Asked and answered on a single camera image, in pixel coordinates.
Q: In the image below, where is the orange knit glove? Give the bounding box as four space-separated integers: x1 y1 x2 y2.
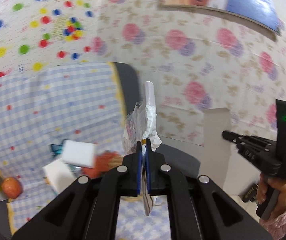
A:
82 151 123 179

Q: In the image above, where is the clear plastic wrapper trash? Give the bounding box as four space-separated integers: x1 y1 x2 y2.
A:
122 81 162 216

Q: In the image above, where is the white foam block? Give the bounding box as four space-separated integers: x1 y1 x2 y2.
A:
61 140 96 168
42 158 76 194

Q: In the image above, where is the pink lace sleeve forearm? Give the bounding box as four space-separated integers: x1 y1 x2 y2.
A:
259 210 286 240

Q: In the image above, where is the person's right hand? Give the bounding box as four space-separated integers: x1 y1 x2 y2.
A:
256 173 286 220

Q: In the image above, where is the dark grey office chair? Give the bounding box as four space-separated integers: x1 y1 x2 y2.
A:
0 63 200 239

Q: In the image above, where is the black tool on floor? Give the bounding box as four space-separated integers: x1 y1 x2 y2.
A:
242 184 258 203

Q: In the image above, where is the grey cardboard sheet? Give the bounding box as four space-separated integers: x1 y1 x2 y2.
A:
199 108 259 196

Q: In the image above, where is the teal candy wrapper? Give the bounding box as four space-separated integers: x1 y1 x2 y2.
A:
49 144 63 159

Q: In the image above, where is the red apple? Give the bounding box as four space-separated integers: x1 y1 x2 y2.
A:
1 177 23 199

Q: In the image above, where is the blue checkered dotted cloth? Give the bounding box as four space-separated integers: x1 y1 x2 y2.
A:
0 61 172 240

